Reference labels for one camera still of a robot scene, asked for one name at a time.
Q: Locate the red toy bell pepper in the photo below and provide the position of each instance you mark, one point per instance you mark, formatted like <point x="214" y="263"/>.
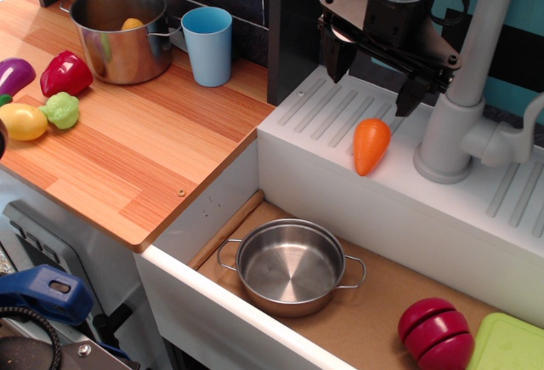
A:
<point x="67" y="73"/>

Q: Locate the red wooden toy apple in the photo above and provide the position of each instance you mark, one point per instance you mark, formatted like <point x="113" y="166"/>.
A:
<point x="436" y="335"/>

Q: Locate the grey toy oven panel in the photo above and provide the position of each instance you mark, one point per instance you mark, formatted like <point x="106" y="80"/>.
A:
<point x="27" y="244"/>

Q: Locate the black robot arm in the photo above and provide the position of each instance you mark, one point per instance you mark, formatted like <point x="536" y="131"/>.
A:
<point x="400" y="34"/>

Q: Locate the purple toy eggplant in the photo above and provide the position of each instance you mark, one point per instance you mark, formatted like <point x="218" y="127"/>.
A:
<point x="16" y="73"/>

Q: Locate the tall steel stock pot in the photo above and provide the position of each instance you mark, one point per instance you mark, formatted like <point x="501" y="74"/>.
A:
<point x="123" y="57"/>

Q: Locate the yellow toy lemon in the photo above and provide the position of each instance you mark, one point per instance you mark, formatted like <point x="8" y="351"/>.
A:
<point x="23" y="122"/>

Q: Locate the green toy broccoli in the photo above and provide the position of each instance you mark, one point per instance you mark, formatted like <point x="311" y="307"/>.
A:
<point x="62" y="110"/>

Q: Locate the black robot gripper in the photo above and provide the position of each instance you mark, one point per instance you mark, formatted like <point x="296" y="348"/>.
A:
<point x="398" y="33"/>

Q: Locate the green plastic cutting board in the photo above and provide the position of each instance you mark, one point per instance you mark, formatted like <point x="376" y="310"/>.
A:
<point x="505" y="342"/>

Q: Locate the small steel pan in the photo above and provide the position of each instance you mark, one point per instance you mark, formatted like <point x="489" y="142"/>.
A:
<point x="291" y="267"/>

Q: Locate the light blue plastic cup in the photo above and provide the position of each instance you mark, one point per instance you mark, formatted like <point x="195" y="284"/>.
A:
<point x="208" y="38"/>

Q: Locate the grey toy faucet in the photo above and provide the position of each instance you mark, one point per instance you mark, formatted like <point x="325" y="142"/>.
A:
<point x="457" y="131"/>

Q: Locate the blue clamp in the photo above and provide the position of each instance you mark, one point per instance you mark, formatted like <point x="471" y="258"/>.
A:
<point x="50" y="292"/>

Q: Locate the yellow toy corn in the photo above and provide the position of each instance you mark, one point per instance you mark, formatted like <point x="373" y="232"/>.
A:
<point x="132" y="24"/>

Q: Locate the orange toy carrot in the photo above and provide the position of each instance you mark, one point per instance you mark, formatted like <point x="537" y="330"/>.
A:
<point x="370" y="143"/>

